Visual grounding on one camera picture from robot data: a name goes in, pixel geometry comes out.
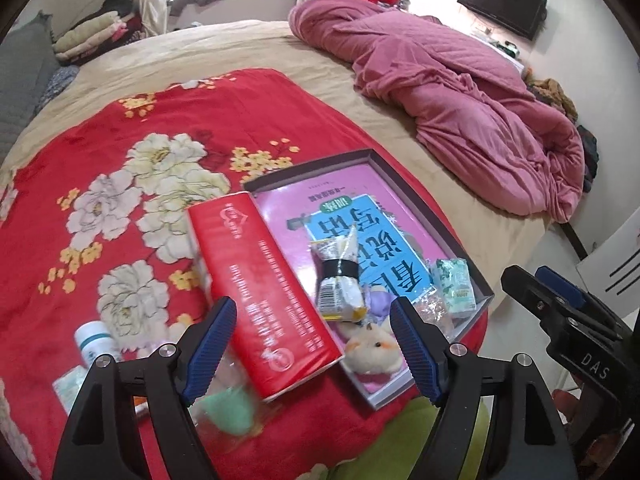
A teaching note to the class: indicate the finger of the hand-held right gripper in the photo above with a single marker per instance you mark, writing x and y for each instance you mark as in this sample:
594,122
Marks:
560,282
530,292

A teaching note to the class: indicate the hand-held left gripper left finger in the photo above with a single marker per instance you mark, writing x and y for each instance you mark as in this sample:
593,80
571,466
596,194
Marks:
210,345

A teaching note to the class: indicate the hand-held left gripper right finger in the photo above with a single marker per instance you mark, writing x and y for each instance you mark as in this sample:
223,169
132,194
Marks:
415,345

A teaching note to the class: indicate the clear plastic bag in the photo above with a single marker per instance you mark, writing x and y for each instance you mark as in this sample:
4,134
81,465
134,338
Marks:
432,310

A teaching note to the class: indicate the cream hamster plush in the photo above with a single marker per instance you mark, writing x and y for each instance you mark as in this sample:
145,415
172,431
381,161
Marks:
370,347

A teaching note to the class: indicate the purple sachet pouch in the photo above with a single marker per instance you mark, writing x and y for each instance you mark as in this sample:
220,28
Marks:
380,305

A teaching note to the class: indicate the green plush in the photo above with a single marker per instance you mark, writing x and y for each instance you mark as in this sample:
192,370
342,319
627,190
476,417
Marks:
225,407

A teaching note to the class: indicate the small green tissue pack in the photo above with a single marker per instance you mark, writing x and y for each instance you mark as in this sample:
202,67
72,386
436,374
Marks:
452,287

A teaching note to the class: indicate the yellow white snack packet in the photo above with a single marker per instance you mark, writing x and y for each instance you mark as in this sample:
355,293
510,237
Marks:
335,290

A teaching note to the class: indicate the large green tissue pack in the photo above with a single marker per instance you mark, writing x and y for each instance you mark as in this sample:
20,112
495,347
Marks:
72,385

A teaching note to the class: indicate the dark box with pink book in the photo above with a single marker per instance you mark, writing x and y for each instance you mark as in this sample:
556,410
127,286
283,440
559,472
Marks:
320,205

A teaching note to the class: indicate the white panel with black stripes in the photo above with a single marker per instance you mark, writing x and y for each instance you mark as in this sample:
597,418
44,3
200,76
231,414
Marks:
612,260

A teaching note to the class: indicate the red and white carton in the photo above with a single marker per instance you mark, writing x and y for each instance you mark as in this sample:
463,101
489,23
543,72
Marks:
260,285

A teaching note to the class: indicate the white supplement bottle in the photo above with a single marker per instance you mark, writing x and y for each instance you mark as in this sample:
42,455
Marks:
95,340

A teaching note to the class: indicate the pink quilt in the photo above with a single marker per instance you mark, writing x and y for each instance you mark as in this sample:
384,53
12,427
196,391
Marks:
450,100

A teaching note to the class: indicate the red floral blanket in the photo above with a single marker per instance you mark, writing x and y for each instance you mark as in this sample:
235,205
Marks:
75,135

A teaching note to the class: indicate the black television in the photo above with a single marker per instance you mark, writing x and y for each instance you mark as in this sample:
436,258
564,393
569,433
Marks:
500,0

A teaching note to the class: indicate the beige bed sheet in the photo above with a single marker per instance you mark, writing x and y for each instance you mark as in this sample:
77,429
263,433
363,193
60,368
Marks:
225,45

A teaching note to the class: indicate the blue patterned pillow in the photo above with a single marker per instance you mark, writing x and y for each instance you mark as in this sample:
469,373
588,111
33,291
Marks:
60,82

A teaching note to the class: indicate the stack of folded clothes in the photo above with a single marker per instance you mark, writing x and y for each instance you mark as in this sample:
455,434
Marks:
90,35

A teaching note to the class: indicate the grey quilted headboard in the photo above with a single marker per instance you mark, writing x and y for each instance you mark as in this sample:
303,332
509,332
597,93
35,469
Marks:
20,70

